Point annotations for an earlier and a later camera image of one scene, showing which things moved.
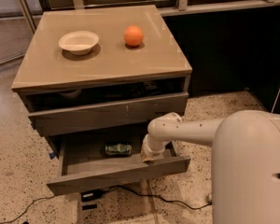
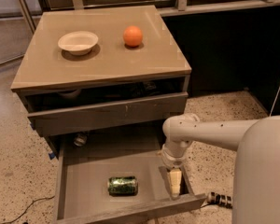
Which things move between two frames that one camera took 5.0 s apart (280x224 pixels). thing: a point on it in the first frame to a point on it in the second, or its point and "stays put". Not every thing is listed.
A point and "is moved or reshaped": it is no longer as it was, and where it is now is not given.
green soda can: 118,148 to 122,186
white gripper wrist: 153,150 to 174,160
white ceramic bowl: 78,42 stays put
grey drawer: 80,161 is moved or reshaped
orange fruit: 133,35 stays put
